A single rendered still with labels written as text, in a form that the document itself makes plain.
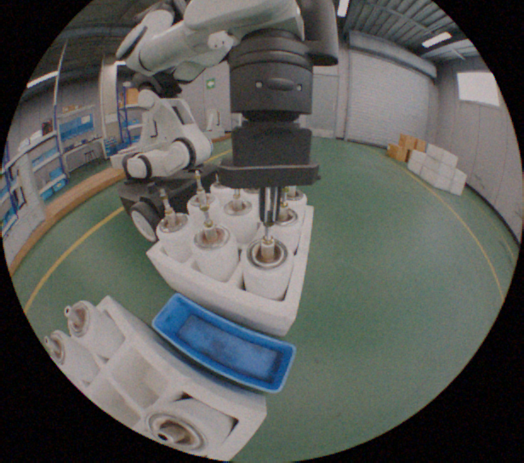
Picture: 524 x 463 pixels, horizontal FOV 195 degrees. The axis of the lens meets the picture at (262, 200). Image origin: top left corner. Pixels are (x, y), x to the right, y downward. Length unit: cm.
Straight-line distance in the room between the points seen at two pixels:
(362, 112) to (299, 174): 539
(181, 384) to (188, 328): 24
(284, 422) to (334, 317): 33
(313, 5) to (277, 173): 19
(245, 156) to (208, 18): 15
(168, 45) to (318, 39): 19
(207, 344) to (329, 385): 33
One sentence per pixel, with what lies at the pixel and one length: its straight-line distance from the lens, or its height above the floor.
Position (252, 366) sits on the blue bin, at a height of 0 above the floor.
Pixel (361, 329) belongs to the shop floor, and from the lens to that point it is 55.
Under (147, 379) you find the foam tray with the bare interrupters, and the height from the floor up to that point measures 7.
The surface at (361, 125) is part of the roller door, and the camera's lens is 549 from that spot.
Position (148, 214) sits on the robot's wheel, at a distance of 66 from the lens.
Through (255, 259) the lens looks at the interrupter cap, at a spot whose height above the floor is 25.
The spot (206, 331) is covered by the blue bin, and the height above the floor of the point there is 0.
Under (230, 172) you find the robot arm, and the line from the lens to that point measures 16.
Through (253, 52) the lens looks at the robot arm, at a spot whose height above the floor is 52.
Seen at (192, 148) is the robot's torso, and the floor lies 37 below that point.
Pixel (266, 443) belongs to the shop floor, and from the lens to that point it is 53.
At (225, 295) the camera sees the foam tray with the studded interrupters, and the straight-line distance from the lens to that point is 32.
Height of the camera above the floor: 46
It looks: 30 degrees down
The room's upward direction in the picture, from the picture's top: straight up
